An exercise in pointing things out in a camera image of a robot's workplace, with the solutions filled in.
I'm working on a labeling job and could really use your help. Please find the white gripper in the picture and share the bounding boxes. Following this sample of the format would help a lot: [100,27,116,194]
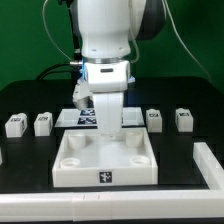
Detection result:
[72,61,130,135]

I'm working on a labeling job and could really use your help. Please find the white square tabletop part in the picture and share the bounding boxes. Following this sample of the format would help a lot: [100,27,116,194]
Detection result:
[52,128,158,187]

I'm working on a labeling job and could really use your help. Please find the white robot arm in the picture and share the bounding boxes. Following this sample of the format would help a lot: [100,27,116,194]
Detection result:
[72,0,166,135]

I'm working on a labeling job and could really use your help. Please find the white sheet with tags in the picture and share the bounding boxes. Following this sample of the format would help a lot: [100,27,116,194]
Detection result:
[55,107,144,128]

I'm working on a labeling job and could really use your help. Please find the white L-shaped fence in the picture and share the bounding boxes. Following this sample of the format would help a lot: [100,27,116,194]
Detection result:
[0,143,224,222]

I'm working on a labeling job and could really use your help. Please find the black cable bundle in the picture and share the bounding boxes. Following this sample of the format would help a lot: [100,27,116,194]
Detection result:
[35,61,83,81]

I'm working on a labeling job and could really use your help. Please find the white cable left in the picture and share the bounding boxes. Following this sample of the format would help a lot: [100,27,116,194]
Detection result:
[41,0,73,62]

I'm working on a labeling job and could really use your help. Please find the white cable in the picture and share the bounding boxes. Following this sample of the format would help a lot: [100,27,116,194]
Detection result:
[41,0,73,62]
[129,0,213,81]

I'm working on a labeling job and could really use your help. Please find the white cable right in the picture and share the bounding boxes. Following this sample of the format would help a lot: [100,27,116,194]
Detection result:
[129,0,213,81]

